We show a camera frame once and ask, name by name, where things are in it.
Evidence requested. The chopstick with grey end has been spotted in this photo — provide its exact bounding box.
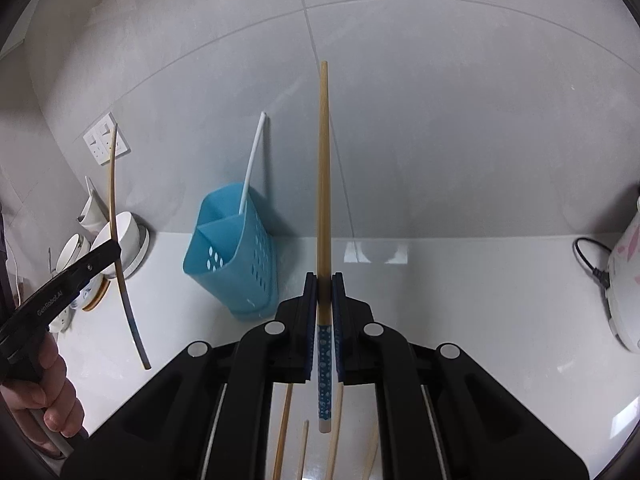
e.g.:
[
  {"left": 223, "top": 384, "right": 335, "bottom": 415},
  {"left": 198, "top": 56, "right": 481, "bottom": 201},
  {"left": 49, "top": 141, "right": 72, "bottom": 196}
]
[{"left": 324, "top": 382, "right": 344, "bottom": 480}]

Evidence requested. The chopstick with red patterned end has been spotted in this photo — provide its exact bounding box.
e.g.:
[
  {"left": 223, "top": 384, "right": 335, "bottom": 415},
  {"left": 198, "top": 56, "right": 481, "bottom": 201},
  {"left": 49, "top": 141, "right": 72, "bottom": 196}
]
[{"left": 271, "top": 384, "right": 294, "bottom": 480}]

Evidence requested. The white ceramic bowl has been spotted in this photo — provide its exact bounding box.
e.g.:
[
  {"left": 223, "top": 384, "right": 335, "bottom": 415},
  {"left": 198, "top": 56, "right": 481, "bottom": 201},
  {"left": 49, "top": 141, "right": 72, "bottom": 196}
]
[{"left": 91, "top": 211, "right": 151, "bottom": 281}]

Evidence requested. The white ceramic dish stack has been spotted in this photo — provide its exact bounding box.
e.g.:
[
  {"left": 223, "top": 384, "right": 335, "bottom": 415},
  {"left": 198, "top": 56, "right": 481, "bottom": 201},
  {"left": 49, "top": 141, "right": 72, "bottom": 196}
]
[{"left": 49, "top": 177, "right": 108, "bottom": 334}]

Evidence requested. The dark-ended chopstick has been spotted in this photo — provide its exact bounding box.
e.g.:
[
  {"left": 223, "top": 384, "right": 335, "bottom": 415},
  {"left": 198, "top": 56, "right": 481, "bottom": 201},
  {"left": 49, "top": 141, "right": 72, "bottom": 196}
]
[{"left": 108, "top": 125, "right": 152, "bottom": 370}]

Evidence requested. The person's left hand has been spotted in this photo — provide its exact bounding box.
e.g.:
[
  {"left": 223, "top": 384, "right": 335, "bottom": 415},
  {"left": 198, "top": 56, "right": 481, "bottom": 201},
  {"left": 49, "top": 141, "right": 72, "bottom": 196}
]
[{"left": 1, "top": 334, "right": 85, "bottom": 448}]

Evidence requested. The white floral rice cooker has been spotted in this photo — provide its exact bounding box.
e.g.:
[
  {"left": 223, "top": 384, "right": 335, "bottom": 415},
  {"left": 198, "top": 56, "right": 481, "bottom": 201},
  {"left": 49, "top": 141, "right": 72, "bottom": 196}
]
[{"left": 605, "top": 211, "right": 640, "bottom": 353}]

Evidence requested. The chopstick with blue dotted end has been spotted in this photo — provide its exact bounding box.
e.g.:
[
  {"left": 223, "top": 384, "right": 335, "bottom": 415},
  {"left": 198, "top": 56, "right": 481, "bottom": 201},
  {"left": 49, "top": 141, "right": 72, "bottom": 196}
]
[{"left": 316, "top": 61, "right": 333, "bottom": 434}]

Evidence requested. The blue plastic utensil holder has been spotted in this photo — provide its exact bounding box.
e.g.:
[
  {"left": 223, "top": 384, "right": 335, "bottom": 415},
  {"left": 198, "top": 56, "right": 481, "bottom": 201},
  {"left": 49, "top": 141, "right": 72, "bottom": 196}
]
[{"left": 182, "top": 183, "right": 279, "bottom": 321}]

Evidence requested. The chopstick with green end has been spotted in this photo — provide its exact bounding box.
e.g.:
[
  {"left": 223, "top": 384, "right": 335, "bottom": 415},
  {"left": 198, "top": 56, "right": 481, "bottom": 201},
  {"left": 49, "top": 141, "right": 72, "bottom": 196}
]
[{"left": 361, "top": 426, "right": 378, "bottom": 480}]

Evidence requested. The white wall socket left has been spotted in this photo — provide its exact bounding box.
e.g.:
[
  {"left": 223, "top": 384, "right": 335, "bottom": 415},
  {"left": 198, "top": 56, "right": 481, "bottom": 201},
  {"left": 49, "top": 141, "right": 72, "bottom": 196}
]
[{"left": 82, "top": 113, "right": 130, "bottom": 166}]

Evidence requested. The black power cable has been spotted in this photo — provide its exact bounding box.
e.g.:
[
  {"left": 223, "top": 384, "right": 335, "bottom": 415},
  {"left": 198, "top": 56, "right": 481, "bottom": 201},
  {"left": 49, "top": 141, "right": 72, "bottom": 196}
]
[{"left": 572, "top": 236, "right": 614, "bottom": 291}]

